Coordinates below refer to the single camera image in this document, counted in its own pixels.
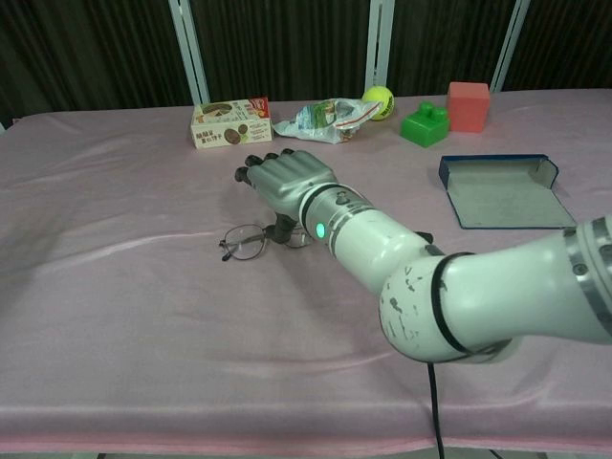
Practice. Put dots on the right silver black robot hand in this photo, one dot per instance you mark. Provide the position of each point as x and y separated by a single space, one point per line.
291 179

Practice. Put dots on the thin-framed eyeglasses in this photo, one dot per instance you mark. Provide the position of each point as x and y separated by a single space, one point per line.
244 241

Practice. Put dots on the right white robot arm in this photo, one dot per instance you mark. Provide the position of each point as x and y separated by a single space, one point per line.
478 296

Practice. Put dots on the cream snack box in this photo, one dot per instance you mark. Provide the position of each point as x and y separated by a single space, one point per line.
229 126

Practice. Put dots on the crumpled plastic snack bag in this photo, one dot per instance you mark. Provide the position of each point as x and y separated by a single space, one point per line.
318 122

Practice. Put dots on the yellow tennis ball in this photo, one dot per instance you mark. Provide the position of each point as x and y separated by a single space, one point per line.
380 100

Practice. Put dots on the green toy brick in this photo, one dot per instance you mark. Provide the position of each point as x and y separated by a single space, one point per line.
423 129

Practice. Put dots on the pink cube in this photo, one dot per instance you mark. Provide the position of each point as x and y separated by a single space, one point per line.
468 107

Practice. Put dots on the pink table cloth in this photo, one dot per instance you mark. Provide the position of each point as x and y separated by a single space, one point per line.
167 325

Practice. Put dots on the aluminium frame post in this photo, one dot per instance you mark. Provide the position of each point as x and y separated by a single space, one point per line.
380 48
509 48
191 52

